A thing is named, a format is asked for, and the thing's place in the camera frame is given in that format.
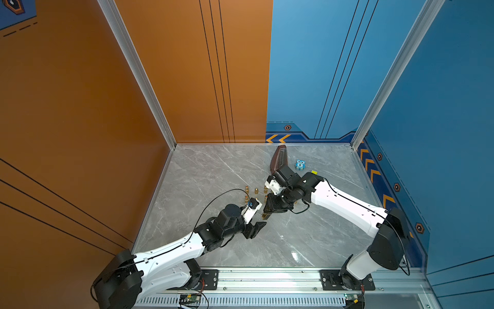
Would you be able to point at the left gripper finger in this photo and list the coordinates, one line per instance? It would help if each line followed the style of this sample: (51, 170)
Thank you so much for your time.
(250, 234)
(258, 226)

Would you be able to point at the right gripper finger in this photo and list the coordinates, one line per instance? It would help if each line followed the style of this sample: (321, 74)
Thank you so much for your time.
(269, 210)
(275, 201)

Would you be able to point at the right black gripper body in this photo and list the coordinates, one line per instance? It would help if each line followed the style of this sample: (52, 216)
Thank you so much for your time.
(286, 197)

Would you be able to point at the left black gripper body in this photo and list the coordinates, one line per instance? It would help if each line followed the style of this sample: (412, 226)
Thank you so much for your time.
(246, 230)

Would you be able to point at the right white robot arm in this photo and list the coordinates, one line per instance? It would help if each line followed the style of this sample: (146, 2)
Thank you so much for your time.
(387, 228)

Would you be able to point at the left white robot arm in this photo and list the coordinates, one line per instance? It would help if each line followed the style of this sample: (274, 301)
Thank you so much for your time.
(129, 278)

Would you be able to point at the blue owl toy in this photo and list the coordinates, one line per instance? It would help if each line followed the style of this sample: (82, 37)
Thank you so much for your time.
(300, 165)

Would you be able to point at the dark red metronome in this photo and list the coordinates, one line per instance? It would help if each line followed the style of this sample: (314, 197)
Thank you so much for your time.
(279, 159)

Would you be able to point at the left green circuit board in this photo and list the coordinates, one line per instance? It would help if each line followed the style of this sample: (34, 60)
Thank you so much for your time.
(190, 300)

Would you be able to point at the green circuit board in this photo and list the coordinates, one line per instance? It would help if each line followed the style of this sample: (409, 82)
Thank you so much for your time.
(355, 302)
(190, 300)

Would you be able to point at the right green circuit board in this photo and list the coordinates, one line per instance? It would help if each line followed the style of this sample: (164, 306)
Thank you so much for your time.
(355, 302)

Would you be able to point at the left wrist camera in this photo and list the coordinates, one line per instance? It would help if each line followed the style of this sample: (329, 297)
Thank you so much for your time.
(250, 210)

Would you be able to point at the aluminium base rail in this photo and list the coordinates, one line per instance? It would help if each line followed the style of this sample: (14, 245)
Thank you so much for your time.
(298, 287)

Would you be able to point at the left black mount plate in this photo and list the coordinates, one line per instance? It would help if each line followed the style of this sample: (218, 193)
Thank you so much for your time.
(210, 278)

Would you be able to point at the black mount plate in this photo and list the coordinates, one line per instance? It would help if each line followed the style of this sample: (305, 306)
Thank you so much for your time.
(331, 280)
(210, 278)

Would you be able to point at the right black mount plate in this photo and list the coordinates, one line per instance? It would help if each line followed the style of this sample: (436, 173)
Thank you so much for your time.
(331, 280)

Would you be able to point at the right aluminium corner post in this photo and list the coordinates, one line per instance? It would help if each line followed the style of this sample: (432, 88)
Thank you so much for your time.
(411, 43)

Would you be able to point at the aluminium corner post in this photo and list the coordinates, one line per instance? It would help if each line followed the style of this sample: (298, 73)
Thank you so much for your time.
(125, 42)
(411, 43)

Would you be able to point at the left aluminium corner post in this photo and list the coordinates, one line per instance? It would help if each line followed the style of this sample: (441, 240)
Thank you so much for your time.
(125, 42)

